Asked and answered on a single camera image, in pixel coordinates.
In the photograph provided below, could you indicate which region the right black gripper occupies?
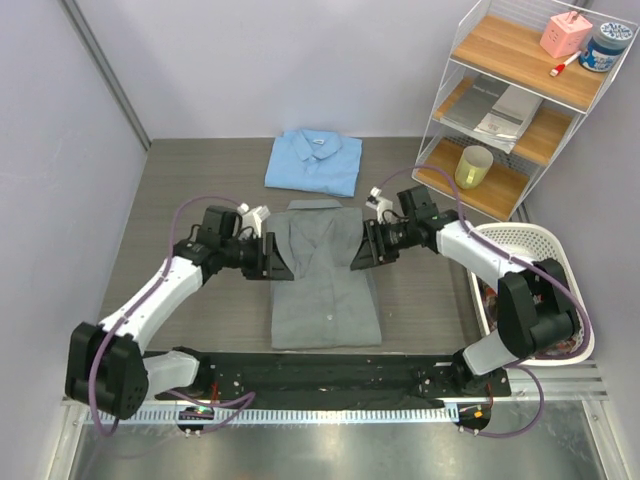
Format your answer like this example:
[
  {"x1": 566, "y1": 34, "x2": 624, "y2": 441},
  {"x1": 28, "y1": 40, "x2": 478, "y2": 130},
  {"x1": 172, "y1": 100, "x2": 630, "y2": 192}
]
[{"x1": 351, "y1": 218, "x2": 416, "y2": 271}]

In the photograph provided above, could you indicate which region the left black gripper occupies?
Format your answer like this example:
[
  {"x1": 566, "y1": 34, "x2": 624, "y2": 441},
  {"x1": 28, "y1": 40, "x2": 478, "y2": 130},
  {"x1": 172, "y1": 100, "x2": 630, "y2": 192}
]
[{"x1": 220, "y1": 232, "x2": 294, "y2": 281}]

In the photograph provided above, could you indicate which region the grey long sleeve shirt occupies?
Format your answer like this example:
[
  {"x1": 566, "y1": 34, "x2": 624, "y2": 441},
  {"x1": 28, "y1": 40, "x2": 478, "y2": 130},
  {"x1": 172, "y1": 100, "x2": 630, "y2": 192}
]
[{"x1": 267, "y1": 199, "x2": 382, "y2": 350}]

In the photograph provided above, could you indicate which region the light blue shirt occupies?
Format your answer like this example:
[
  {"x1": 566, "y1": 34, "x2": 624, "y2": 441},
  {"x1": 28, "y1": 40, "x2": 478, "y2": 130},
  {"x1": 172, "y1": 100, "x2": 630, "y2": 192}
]
[{"x1": 264, "y1": 129, "x2": 363, "y2": 198}]

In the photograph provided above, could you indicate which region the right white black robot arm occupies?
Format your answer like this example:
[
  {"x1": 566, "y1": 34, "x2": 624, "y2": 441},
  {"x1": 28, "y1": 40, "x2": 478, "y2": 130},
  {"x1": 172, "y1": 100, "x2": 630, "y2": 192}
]
[{"x1": 351, "y1": 187, "x2": 587, "y2": 395}]

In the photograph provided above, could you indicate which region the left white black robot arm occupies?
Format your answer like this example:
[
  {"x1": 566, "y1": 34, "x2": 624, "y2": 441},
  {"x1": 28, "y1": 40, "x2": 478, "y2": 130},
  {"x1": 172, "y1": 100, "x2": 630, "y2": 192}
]
[{"x1": 65, "y1": 204, "x2": 293, "y2": 420}]

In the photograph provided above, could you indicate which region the grey booklet stack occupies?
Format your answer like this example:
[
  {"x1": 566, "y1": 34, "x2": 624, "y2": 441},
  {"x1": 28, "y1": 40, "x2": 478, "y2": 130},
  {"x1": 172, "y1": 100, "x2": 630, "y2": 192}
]
[{"x1": 440, "y1": 75, "x2": 542, "y2": 154}]

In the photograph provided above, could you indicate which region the red plaid shirt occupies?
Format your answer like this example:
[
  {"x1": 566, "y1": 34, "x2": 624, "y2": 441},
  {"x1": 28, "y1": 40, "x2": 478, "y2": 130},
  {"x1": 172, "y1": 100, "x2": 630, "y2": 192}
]
[{"x1": 477, "y1": 279, "x2": 498, "y2": 331}]

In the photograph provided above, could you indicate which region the yellow translucent cup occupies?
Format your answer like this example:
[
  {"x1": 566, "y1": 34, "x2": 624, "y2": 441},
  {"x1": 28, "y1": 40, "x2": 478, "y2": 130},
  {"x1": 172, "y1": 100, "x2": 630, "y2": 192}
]
[{"x1": 454, "y1": 145, "x2": 494, "y2": 189}]

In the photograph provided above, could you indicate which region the white plastic laundry basket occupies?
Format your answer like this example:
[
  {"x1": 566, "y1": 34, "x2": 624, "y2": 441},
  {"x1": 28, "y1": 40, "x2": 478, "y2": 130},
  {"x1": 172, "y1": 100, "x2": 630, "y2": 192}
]
[{"x1": 467, "y1": 222, "x2": 595, "y2": 367}]

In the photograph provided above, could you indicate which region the red white marker pen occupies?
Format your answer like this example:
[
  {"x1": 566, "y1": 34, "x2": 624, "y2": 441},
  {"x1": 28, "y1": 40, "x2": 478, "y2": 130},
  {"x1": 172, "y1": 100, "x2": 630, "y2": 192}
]
[{"x1": 549, "y1": 50, "x2": 582, "y2": 77}]

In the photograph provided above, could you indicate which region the pink cube power socket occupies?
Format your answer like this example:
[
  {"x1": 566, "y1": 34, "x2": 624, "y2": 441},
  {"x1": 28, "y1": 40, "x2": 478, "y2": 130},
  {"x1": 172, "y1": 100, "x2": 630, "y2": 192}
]
[{"x1": 539, "y1": 11, "x2": 593, "y2": 58}]

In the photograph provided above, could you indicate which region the blue white lidded jar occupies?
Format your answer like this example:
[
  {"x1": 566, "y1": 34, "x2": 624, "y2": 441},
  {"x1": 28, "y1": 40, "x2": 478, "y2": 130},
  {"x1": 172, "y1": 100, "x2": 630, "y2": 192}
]
[{"x1": 579, "y1": 22, "x2": 634, "y2": 73}]

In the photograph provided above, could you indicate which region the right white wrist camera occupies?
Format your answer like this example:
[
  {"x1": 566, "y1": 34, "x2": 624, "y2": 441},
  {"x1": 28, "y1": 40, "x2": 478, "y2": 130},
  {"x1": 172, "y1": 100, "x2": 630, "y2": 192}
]
[{"x1": 365, "y1": 186, "x2": 393, "y2": 214}]

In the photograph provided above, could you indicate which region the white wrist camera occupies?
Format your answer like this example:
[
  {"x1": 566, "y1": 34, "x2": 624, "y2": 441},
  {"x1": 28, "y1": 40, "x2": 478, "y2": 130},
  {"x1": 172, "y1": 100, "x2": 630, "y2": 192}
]
[
  {"x1": 365, "y1": 186, "x2": 393, "y2": 214},
  {"x1": 237, "y1": 203, "x2": 270, "y2": 239}
]

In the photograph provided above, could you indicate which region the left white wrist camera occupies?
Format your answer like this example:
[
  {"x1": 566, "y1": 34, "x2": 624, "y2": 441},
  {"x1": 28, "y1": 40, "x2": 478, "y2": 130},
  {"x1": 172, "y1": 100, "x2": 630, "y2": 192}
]
[{"x1": 237, "y1": 203, "x2": 270, "y2": 239}]

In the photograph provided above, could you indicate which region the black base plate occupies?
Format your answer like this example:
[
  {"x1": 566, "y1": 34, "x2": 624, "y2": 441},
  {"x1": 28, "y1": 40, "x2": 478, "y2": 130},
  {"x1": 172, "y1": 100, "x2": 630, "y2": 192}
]
[{"x1": 183, "y1": 352, "x2": 511, "y2": 404}]

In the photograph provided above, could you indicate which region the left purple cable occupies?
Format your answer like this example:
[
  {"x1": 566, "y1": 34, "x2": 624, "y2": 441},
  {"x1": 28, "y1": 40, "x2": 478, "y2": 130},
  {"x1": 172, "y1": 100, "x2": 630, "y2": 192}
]
[{"x1": 87, "y1": 196, "x2": 258, "y2": 438}]

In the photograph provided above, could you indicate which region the purple cable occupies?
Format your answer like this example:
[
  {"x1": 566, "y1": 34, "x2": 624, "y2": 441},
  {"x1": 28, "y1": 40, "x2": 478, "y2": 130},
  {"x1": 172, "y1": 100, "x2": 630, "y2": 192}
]
[
  {"x1": 87, "y1": 196, "x2": 258, "y2": 438},
  {"x1": 369, "y1": 164, "x2": 594, "y2": 439}
]

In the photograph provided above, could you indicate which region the white slotted cable duct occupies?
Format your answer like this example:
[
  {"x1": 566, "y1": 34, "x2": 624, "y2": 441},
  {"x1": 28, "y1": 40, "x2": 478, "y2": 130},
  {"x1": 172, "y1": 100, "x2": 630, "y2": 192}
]
[{"x1": 119, "y1": 404, "x2": 459, "y2": 426}]

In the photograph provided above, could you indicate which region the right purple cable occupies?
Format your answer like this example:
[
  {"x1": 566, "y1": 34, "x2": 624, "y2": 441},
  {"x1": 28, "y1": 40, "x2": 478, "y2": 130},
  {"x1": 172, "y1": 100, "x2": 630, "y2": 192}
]
[{"x1": 369, "y1": 164, "x2": 594, "y2": 439}]

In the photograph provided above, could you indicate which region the white wire wooden shelf rack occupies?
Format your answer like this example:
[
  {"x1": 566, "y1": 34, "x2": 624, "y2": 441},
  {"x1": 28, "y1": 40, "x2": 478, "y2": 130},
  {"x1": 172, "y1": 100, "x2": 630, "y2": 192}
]
[{"x1": 412, "y1": 1, "x2": 639, "y2": 221}]

